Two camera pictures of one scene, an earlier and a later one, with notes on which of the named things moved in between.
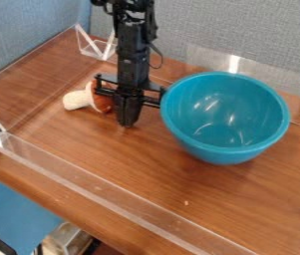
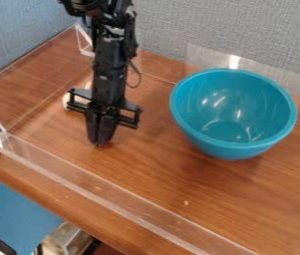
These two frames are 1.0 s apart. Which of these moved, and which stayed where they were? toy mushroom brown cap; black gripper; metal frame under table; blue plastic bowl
Moved: blue plastic bowl; toy mushroom brown cap; black gripper
Stayed: metal frame under table
